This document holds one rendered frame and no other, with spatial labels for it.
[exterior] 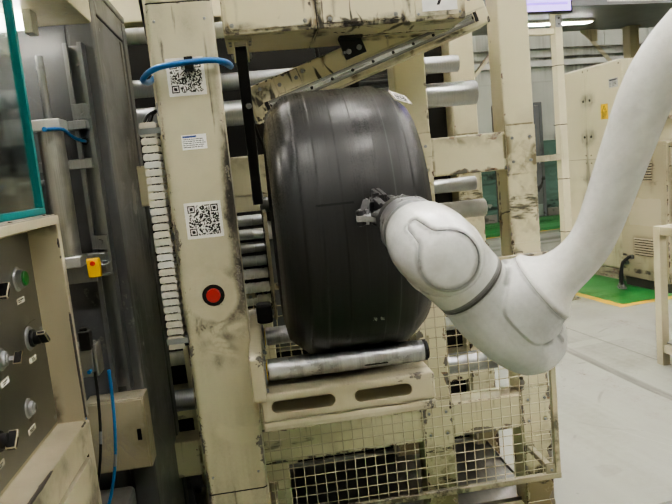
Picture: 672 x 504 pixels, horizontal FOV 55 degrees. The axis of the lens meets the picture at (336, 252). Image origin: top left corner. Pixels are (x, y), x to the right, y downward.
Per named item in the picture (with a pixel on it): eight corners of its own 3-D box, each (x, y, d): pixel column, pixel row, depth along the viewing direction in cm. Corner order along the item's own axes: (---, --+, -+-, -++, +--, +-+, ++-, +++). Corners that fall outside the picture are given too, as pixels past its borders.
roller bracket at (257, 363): (253, 405, 127) (248, 357, 126) (253, 351, 167) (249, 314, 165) (270, 403, 128) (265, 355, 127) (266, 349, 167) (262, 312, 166)
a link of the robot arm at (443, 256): (363, 235, 87) (427, 297, 91) (388, 267, 72) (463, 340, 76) (420, 178, 86) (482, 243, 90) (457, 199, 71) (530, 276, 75)
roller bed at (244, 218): (205, 328, 175) (192, 220, 171) (209, 316, 190) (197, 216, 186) (278, 319, 177) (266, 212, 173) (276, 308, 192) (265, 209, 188)
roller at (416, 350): (263, 371, 136) (264, 386, 132) (261, 355, 133) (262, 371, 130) (423, 350, 140) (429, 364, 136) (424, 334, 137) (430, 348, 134)
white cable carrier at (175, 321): (168, 350, 136) (138, 123, 130) (171, 344, 141) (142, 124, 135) (190, 347, 137) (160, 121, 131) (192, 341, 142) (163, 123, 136)
